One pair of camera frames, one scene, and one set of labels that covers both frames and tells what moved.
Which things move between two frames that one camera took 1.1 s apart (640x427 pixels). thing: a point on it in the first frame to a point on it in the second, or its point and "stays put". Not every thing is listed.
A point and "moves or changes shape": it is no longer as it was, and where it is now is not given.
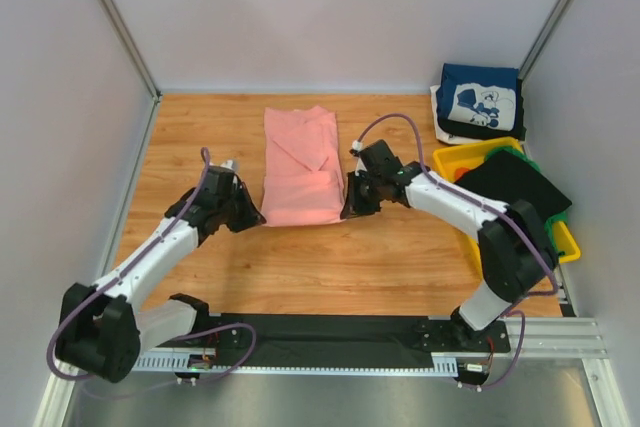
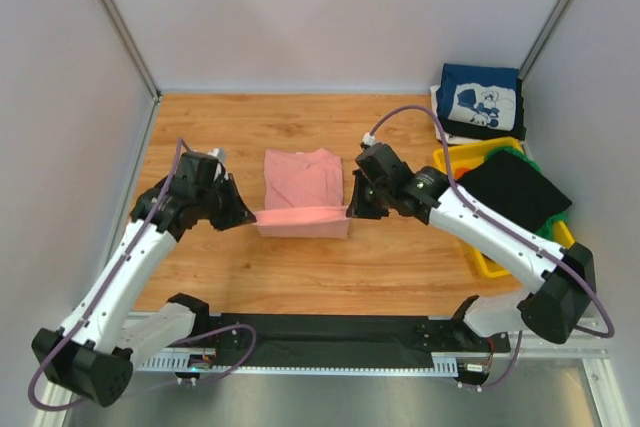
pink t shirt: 302,175 moves or changes shape
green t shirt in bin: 554,221 stays put
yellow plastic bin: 450,162 stays put
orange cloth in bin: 460,171 stays put
